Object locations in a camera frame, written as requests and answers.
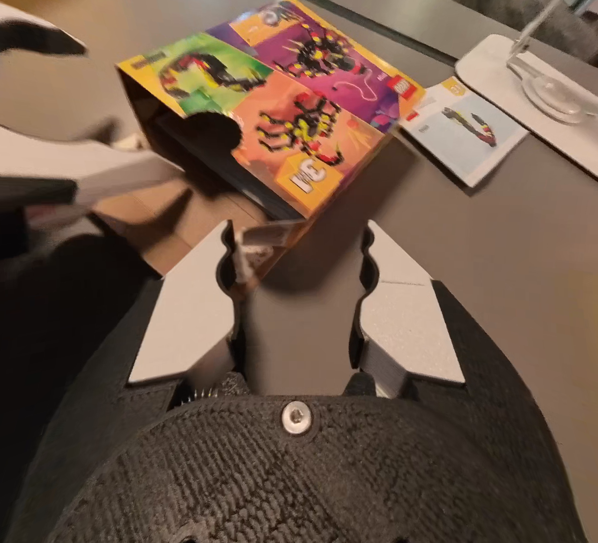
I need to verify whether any colourful lego set box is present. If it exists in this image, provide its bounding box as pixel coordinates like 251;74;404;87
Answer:
116;0;427;293

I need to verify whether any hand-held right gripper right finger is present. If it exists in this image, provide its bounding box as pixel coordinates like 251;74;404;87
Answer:
349;219;467;398

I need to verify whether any snake instruction booklet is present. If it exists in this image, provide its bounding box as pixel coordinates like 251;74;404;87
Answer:
399;77;531;188

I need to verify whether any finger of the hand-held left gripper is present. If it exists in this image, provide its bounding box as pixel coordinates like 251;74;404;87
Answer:
0;120;185;221
0;3;88;58

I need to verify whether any clear stand with white base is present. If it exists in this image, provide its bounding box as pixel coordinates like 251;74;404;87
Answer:
454;0;598;179

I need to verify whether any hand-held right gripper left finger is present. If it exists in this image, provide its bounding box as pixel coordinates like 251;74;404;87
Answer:
127;219;246;392

